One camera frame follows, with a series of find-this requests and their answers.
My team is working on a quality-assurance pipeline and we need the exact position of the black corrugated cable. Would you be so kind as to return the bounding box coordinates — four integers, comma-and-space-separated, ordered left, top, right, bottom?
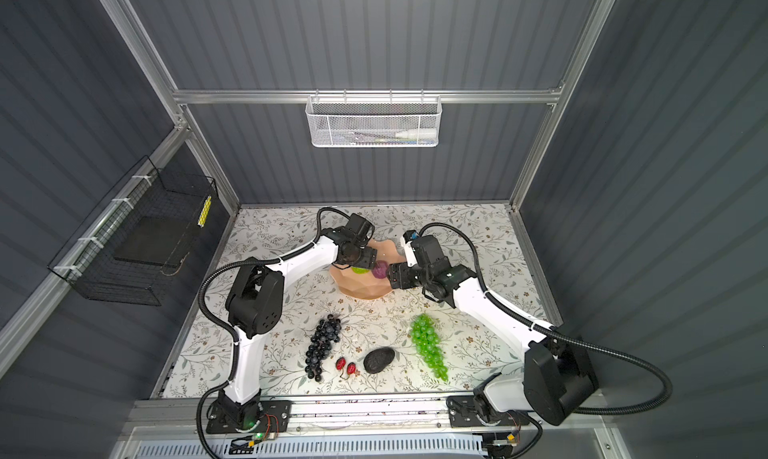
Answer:
195, 206, 352, 459
418, 221, 673, 417

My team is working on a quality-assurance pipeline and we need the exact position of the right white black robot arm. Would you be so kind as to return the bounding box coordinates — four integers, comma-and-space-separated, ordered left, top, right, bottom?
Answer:
387, 230, 598, 425

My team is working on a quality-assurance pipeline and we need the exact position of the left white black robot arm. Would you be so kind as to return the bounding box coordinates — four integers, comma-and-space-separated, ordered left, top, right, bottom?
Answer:
197, 207, 376, 431

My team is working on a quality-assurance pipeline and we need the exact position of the white marker in basket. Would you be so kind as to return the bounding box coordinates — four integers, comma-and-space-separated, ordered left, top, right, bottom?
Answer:
395, 128, 438, 143

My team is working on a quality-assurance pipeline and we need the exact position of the dark avocado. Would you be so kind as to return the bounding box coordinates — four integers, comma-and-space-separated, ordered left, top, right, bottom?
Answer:
363, 347, 396, 374

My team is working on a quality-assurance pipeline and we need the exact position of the aluminium front rail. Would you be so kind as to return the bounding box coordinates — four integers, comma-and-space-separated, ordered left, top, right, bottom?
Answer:
125, 389, 607, 436

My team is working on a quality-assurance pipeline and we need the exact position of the green grape bunch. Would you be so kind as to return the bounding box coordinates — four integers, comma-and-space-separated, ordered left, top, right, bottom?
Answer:
410, 314, 448, 381

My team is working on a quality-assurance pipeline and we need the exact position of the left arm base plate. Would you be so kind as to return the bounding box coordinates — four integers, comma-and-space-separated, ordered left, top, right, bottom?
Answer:
203, 399, 292, 435

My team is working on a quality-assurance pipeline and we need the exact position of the right black corrugated cable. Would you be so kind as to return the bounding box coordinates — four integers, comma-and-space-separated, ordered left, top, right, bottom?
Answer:
418, 221, 673, 417

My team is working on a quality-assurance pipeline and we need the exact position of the purple round fruit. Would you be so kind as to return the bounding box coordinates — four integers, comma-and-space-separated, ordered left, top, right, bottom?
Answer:
371, 260, 388, 279

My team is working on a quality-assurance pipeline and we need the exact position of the left black corrugated cable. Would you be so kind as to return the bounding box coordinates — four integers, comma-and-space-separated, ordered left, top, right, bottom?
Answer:
195, 206, 352, 459

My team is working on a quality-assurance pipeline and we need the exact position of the red cherry pair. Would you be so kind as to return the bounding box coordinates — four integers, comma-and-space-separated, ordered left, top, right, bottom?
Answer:
335, 357, 359, 379

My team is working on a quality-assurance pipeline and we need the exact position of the black wire basket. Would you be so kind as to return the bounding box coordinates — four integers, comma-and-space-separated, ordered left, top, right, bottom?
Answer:
48, 160, 218, 306

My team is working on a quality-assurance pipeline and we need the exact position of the dark purple grape bunch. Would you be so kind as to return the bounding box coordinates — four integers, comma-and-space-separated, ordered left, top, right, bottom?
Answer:
304, 314, 342, 382

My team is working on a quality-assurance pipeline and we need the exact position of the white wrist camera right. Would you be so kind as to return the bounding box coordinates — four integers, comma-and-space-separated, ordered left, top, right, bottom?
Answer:
400, 230, 419, 267

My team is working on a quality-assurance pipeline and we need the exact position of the pink faceted fruit bowl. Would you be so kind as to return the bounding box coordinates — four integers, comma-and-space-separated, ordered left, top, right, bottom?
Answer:
329, 240, 406, 300

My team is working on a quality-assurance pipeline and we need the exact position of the white wire mesh basket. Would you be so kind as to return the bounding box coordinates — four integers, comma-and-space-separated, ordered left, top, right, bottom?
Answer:
305, 92, 443, 148

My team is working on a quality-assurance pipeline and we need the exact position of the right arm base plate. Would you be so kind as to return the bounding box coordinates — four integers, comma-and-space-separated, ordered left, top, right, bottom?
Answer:
445, 395, 530, 429

